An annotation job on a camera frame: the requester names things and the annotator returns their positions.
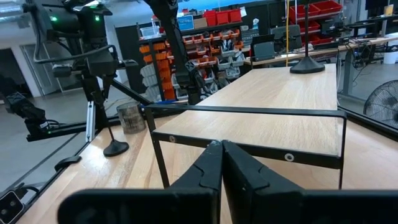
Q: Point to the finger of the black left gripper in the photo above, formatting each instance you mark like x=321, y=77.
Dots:
x=107, y=82
x=88, y=88

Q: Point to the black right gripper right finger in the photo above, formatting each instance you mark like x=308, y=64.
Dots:
x=245, y=193

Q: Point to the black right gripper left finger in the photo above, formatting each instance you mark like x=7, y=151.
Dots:
x=202, y=186

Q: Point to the ribbed glass jar white candle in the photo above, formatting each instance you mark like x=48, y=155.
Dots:
x=130, y=118

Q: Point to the black candlestick holder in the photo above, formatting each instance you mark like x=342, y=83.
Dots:
x=115, y=148
x=307, y=66

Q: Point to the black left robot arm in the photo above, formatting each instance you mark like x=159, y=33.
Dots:
x=174, y=40

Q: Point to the rack with orange bins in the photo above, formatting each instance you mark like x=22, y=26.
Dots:
x=161, y=67

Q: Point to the black table clamp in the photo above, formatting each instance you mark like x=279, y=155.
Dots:
x=66, y=162

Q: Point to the blue white sign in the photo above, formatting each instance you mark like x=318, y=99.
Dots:
x=185, y=22

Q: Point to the brown cardboard box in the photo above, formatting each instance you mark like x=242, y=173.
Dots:
x=200, y=23

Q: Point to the red plastic bin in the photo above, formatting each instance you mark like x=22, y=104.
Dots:
x=235, y=15
x=222, y=17
x=210, y=18

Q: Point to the black monitor back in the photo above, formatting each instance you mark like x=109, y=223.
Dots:
x=293, y=34
x=262, y=48

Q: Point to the black floor fan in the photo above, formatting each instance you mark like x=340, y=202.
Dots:
x=384, y=105

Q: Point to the wooden workbench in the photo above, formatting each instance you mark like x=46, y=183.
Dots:
x=357, y=43

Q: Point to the white bucket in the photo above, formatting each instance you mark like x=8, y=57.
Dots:
x=390, y=57

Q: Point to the rack with red bins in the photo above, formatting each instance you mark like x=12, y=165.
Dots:
x=326, y=7

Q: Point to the silver aluminium bracket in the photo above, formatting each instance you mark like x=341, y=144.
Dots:
x=90, y=121

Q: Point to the black aluminium table frame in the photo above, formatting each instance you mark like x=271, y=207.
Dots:
x=77, y=125

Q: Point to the wooden shelf riser black frame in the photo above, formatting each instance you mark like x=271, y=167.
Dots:
x=264, y=102

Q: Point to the black table-level camera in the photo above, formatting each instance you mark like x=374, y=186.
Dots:
x=9, y=208

